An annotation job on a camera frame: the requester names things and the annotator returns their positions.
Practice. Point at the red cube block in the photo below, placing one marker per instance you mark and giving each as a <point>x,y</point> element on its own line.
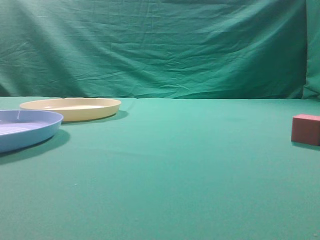
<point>306,129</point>

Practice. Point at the yellow plastic plate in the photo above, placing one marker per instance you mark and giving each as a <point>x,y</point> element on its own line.
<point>76,109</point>

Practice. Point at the blue plastic plate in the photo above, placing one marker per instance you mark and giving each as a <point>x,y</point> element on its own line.
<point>23,128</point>

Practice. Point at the green backdrop cloth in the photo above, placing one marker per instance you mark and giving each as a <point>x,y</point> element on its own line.
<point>176,49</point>

